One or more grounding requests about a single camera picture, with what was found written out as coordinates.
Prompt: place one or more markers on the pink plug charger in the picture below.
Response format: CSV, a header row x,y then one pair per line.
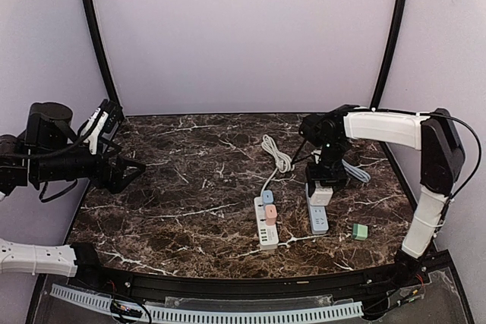
x,y
271,214

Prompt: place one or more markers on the blue plug charger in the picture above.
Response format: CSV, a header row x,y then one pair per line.
x,y
267,197

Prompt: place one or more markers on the white slotted cable duct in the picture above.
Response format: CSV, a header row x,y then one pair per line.
x,y
178,311

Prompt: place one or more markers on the grey blue power strip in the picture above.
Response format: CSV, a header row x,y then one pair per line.
x,y
317,216

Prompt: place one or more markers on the green plug charger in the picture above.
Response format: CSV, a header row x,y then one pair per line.
x,y
359,232

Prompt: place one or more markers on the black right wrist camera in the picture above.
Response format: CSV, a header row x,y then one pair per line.
x,y
311,129

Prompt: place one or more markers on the white power strip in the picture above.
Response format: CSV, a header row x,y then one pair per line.
x,y
267,235

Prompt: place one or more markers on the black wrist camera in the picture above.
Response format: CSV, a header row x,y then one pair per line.
x,y
46,125
311,129

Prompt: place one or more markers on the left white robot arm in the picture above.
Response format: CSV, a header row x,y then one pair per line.
x,y
52,157

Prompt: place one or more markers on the black frame post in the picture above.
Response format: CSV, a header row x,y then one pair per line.
x,y
388,54
99,51

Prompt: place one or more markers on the right black frame post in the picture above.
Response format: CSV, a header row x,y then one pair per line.
x,y
388,54

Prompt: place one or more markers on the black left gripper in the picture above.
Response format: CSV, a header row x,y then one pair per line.
x,y
115,182

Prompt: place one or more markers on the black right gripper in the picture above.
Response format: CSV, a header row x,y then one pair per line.
x,y
312,175

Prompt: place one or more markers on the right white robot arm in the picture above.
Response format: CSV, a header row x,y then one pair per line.
x,y
432,133

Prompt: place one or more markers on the left black frame post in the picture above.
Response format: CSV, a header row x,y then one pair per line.
x,y
99,51

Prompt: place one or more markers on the small circuit board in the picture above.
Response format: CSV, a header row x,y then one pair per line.
x,y
121,309

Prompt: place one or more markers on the black front rail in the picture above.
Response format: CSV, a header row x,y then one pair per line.
x,y
360,284

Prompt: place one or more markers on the white cube socket adapter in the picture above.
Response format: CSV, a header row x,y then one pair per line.
x,y
319,196

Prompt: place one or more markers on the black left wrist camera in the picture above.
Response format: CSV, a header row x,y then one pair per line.
x,y
46,125

